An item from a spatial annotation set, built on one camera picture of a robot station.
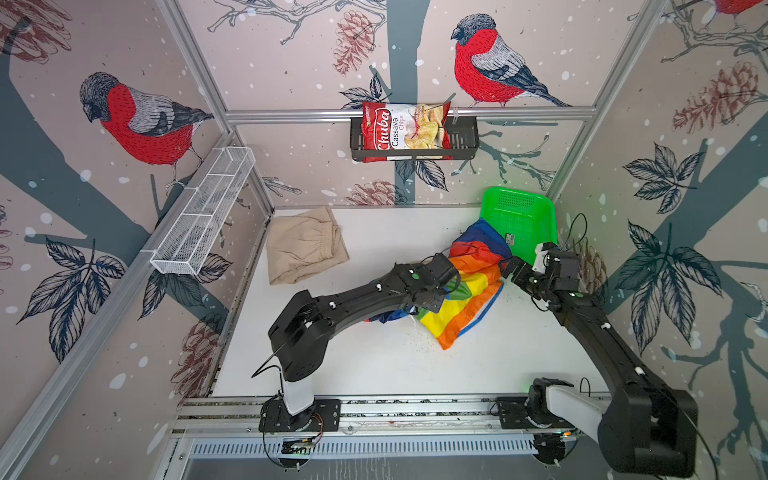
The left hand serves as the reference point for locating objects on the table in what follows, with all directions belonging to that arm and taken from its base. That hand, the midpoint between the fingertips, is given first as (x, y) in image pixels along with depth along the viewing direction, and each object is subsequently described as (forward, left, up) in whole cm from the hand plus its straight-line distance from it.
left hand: (433, 297), depth 82 cm
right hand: (+7, -22, +2) cm, 23 cm away
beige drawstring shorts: (+27, +44, -10) cm, 52 cm away
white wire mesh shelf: (+10, +62, +18) cm, 65 cm away
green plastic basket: (+40, -42, -12) cm, 59 cm away
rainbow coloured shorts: (+15, -16, +1) cm, 22 cm away
